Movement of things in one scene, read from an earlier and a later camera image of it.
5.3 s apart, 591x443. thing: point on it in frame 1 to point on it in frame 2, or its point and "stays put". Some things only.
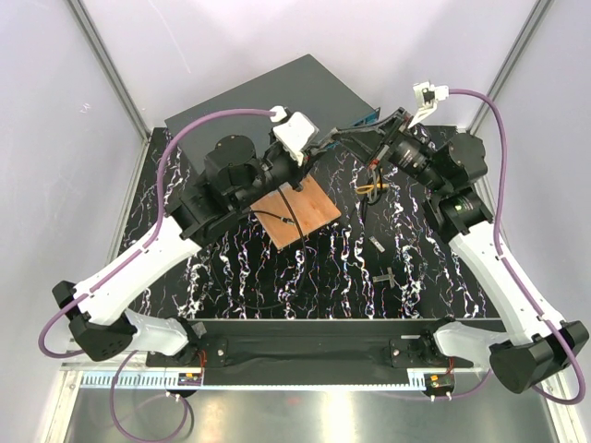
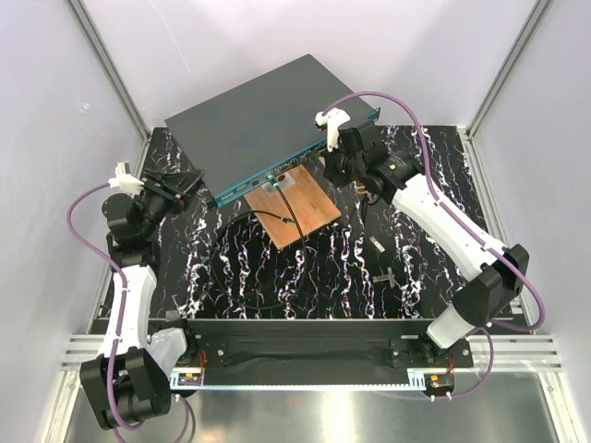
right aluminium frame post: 510,61 stays put
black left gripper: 310,154 to 187,183
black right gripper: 366,141 to 330,173
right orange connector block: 440,382 stays put
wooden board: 311,206 stays put
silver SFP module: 377,244 stays put
